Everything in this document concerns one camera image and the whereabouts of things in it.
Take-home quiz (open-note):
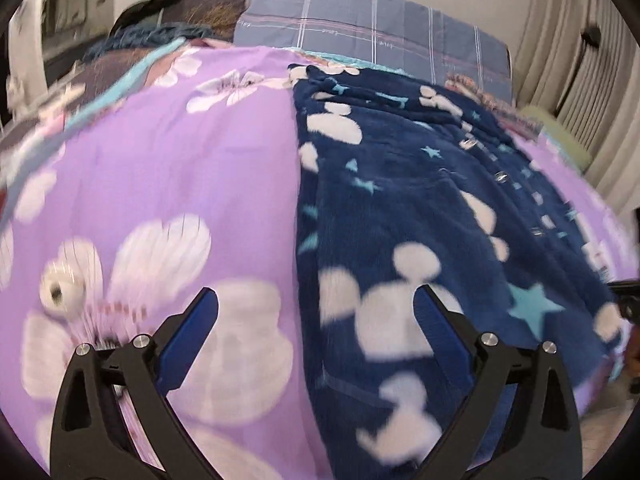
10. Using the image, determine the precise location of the folded patterned clothes stack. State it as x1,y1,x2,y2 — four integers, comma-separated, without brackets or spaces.
445,74,543,136

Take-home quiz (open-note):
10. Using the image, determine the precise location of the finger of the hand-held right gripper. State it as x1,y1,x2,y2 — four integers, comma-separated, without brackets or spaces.
607,280,640,322

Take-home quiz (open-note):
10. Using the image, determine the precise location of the purple floral bed sheet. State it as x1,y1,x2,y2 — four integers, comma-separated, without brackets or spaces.
0,45,640,480

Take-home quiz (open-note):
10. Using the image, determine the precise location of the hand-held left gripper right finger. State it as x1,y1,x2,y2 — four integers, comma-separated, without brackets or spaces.
412,284,585,480

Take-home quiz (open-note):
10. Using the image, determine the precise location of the blue plaid pillow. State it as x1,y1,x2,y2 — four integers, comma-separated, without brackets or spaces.
235,0,516,106

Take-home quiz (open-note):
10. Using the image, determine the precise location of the beige curtain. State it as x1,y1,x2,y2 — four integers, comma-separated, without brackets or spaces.
510,0,640,221

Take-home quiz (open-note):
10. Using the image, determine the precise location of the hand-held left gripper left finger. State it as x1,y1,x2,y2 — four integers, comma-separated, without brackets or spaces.
49,286,221,480

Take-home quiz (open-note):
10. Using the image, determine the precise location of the light green pillow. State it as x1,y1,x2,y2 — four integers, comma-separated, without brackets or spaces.
517,104,596,171

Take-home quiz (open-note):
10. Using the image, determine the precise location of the dark teal knitted cloth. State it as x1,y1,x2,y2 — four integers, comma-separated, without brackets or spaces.
82,22,201,63

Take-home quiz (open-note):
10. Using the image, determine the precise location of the navy fleece garment white print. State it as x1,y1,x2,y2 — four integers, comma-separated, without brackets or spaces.
287,62,626,480

